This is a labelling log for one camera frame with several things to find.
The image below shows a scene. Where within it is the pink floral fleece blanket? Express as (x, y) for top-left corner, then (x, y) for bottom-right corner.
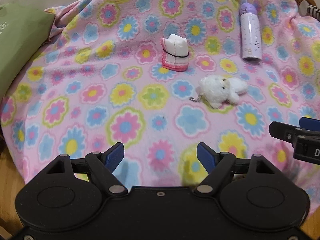
(1, 0), (319, 210)

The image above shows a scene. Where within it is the purple water bottle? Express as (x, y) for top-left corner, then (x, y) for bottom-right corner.
(239, 3), (262, 61)

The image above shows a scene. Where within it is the white plush sheep keychain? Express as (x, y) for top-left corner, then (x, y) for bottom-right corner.
(189, 75), (248, 109)

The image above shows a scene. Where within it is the green cushion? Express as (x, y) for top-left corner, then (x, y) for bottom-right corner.
(1, 3), (55, 97)

